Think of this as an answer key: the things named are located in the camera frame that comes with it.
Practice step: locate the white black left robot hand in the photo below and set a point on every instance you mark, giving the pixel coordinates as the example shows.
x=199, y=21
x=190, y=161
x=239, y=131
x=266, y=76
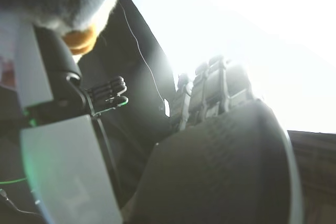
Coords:
x=210, y=171

